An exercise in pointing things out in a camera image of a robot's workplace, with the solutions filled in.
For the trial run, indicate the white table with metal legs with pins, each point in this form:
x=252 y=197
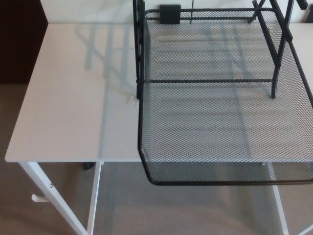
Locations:
x=73 y=98

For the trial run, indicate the black rectangular block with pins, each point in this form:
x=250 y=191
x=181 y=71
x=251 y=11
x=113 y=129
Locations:
x=170 y=14

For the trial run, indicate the small black floor object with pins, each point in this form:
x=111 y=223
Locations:
x=88 y=166

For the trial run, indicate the dark brown cabinet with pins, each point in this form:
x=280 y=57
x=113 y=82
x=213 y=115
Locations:
x=19 y=41

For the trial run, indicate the dark box on table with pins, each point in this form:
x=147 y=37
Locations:
x=308 y=17

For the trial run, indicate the black mesh tray layer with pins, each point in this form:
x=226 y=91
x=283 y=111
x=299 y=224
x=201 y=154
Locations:
x=195 y=122

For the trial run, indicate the clear tape scrap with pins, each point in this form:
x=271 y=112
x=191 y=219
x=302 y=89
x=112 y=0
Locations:
x=130 y=99

